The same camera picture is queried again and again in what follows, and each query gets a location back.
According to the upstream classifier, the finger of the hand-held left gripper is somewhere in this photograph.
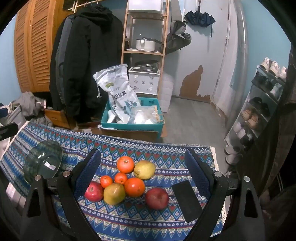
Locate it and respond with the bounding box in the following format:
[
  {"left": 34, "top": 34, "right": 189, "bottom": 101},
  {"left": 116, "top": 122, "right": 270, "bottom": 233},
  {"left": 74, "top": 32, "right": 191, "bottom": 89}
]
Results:
[{"left": 0, "top": 123, "right": 18, "bottom": 141}]

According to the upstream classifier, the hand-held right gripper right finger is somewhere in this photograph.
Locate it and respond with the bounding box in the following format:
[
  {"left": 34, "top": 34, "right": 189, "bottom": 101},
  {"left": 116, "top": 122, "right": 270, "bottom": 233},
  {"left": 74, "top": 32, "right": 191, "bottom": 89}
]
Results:
[{"left": 184, "top": 148, "right": 266, "bottom": 241}]

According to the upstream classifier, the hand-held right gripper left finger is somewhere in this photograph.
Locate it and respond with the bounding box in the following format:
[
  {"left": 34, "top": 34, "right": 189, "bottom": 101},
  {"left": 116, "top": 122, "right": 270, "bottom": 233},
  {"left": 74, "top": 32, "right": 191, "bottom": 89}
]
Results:
[{"left": 20, "top": 148, "right": 102, "bottom": 241}]

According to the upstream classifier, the small tangerine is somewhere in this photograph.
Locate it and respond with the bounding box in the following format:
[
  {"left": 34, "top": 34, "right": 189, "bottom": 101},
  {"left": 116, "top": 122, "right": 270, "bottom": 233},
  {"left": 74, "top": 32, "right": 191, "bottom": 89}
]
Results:
[
  {"left": 114, "top": 172, "right": 128, "bottom": 185},
  {"left": 100, "top": 175, "right": 114, "bottom": 189}
]

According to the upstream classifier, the red apple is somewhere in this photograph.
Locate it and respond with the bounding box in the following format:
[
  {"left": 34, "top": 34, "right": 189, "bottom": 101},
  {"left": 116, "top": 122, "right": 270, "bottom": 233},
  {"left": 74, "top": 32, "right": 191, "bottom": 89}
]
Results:
[
  {"left": 84, "top": 181, "right": 104, "bottom": 202},
  {"left": 145, "top": 188, "right": 169, "bottom": 210}
]

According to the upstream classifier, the yellow pear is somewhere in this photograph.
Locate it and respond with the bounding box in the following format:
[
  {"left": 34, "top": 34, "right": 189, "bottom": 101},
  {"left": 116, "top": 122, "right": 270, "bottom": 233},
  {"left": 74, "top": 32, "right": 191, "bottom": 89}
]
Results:
[
  {"left": 103, "top": 183, "right": 126, "bottom": 206},
  {"left": 134, "top": 160, "right": 156, "bottom": 180}
]

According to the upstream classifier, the large orange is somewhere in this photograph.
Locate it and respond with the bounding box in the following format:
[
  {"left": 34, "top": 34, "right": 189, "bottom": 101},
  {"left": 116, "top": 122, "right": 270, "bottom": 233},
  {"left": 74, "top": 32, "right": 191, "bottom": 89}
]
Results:
[
  {"left": 124, "top": 177, "right": 146, "bottom": 197},
  {"left": 117, "top": 156, "right": 135, "bottom": 174}
]

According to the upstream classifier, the clear glass bowl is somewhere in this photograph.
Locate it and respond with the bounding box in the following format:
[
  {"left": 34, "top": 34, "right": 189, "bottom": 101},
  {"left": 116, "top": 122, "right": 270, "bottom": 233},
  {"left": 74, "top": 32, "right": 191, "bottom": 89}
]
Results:
[{"left": 23, "top": 140, "right": 63, "bottom": 185}]

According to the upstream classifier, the grey tote bag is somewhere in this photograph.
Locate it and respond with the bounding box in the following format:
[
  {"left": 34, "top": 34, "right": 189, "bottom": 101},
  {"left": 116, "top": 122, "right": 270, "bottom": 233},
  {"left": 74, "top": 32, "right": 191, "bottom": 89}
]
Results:
[{"left": 0, "top": 103, "right": 27, "bottom": 130}]

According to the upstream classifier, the black smartphone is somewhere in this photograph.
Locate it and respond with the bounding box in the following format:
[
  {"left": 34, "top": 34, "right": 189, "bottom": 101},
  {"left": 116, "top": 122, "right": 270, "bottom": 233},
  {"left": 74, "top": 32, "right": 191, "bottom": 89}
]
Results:
[{"left": 171, "top": 180, "right": 204, "bottom": 223}]

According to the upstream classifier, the grey clothing pile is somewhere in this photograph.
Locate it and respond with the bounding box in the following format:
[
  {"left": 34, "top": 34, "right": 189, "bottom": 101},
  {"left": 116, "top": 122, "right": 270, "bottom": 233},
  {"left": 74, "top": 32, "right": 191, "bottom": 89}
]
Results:
[{"left": 11, "top": 91, "right": 55, "bottom": 127}]

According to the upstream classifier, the brown wooden box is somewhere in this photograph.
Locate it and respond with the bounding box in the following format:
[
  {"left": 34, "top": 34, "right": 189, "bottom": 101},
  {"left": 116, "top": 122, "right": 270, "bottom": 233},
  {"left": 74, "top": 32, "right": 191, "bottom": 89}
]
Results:
[{"left": 44, "top": 109, "right": 77, "bottom": 129}]

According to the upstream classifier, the brown cardboard box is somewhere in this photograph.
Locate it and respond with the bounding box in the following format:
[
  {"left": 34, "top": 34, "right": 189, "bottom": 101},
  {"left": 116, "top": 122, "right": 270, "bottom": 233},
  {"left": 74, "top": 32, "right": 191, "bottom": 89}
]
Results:
[{"left": 76, "top": 126, "right": 168, "bottom": 143}]

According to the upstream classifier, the teal plastic crate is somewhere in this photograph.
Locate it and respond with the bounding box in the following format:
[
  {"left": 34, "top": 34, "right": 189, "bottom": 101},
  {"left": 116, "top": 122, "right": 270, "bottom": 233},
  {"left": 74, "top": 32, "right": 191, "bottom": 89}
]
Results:
[{"left": 100, "top": 97, "right": 165, "bottom": 137}]

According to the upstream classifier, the blue patterned tablecloth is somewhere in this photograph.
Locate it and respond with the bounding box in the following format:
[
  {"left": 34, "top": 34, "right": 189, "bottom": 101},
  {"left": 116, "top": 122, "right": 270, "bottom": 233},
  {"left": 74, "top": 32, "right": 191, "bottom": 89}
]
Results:
[{"left": 0, "top": 120, "right": 226, "bottom": 241}]

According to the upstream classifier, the group of assorted shoes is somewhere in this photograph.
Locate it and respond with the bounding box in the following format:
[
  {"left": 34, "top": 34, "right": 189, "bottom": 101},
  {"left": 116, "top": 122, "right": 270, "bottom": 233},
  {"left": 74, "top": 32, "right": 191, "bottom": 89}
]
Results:
[{"left": 225, "top": 57, "right": 288, "bottom": 165}]

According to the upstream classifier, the clear plastic bag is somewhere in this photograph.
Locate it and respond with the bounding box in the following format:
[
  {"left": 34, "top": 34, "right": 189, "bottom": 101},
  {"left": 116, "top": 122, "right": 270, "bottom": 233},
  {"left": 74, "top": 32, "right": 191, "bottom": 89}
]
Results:
[{"left": 128, "top": 105, "right": 162, "bottom": 124}]

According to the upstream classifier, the white printed rice bag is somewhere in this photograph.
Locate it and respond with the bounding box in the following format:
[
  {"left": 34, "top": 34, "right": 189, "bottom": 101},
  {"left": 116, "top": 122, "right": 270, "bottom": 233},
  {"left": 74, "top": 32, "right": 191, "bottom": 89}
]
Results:
[{"left": 92, "top": 64, "right": 141, "bottom": 116}]

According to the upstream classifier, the white quilted storage box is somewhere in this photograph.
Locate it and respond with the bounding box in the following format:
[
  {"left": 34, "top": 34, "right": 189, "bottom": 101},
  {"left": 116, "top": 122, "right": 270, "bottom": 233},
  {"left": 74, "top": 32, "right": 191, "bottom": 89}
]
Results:
[{"left": 158, "top": 74, "right": 175, "bottom": 112}]

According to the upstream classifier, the wooden louvered wardrobe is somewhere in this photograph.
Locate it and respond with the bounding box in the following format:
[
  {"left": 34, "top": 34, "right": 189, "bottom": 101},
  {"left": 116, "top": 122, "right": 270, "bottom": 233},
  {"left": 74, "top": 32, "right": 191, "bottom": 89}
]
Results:
[{"left": 14, "top": 0, "right": 80, "bottom": 93}]

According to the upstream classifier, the dark grey hanging jacket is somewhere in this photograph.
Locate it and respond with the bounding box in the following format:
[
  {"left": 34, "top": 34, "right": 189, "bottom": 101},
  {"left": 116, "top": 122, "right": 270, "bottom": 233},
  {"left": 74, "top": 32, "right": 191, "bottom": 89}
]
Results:
[{"left": 54, "top": 16, "right": 75, "bottom": 116}]

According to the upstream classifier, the white lattice crate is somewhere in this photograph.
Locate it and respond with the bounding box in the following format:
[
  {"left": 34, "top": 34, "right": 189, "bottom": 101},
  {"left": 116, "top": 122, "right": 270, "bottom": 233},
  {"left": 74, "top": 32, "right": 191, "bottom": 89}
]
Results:
[{"left": 128, "top": 67, "right": 160, "bottom": 95}]

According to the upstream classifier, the black hanging coat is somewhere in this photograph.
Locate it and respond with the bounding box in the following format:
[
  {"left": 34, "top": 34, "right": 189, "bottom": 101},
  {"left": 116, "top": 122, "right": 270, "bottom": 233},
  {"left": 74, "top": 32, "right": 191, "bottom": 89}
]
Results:
[{"left": 48, "top": 5, "right": 124, "bottom": 123}]

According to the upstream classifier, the steel steamer pot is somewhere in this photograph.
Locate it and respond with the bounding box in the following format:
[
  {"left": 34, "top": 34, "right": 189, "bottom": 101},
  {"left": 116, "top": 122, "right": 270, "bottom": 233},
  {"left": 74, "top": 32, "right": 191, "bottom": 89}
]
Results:
[{"left": 134, "top": 60, "right": 160, "bottom": 72}]

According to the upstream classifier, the white door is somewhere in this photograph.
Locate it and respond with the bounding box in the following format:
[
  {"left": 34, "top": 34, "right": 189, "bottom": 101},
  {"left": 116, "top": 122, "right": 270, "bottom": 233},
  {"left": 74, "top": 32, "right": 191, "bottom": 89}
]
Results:
[{"left": 209, "top": 0, "right": 249, "bottom": 130}]

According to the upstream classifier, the wooden shelf rack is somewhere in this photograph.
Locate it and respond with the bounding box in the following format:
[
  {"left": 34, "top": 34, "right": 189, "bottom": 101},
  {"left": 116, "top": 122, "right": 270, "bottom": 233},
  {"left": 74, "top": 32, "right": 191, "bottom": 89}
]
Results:
[{"left": 121, "top": 0, "right": 170, "bottom": 98}]

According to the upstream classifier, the grey hanging bag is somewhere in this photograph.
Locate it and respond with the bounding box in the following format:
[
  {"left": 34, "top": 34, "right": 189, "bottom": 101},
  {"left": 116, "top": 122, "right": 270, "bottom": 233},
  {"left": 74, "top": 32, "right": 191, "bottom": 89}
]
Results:
[{"left": 165, "top": 20, "right": 192, "bottom": 55}]

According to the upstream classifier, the steel cooking pot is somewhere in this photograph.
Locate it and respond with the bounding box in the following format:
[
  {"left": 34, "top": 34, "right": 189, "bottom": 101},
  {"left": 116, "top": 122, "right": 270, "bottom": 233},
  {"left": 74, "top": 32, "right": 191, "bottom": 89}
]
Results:
[{"left": 136, "top": 37, "right": 162, "bottom": 51}]

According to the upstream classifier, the dark blue umbrella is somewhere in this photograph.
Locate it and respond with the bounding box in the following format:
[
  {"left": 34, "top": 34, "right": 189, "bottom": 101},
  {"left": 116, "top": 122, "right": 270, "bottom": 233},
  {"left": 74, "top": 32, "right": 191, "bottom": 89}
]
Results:
[{"left": 184, "top": 0, "right": 216, "bottom": 37}]

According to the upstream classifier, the wooden clothes rail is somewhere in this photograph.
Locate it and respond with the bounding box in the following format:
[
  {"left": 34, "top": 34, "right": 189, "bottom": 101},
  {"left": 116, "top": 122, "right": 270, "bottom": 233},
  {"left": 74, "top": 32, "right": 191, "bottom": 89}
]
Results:
[{"left": 67, "top": 0, "right": 104, "bottom": 11}]

